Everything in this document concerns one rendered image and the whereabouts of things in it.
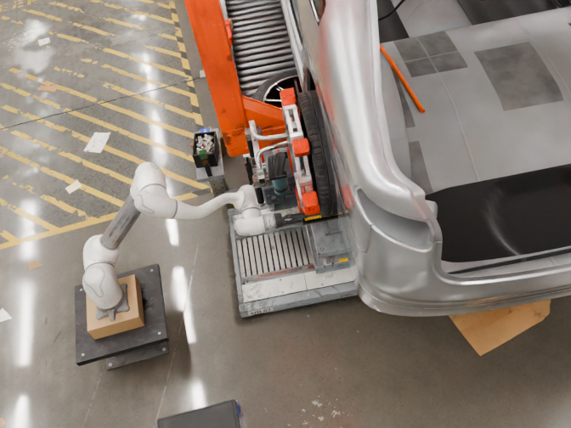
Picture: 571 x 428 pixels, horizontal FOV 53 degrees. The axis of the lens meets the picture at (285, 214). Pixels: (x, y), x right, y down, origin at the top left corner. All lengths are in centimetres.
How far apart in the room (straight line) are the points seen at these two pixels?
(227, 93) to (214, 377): 158
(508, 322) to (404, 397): 74
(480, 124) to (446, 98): 21
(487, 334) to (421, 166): 110
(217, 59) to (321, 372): 178
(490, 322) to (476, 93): 128
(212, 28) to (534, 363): 241
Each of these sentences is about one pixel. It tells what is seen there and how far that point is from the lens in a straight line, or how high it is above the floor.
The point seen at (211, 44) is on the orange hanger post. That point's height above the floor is 134.
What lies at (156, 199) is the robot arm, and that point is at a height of 105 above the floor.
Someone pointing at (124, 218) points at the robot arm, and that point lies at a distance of 302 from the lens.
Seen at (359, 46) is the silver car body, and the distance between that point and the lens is 217.
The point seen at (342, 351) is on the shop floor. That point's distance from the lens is 334.
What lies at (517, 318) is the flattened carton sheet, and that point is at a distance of 353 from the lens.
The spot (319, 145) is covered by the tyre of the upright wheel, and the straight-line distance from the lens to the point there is 271.
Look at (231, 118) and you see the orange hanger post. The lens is 336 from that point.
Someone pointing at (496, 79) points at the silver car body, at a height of 104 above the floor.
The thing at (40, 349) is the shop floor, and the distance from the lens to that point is 386.
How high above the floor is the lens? 305
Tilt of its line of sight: 52 degrees down
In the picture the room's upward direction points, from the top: 11 degrees counter-clockwise
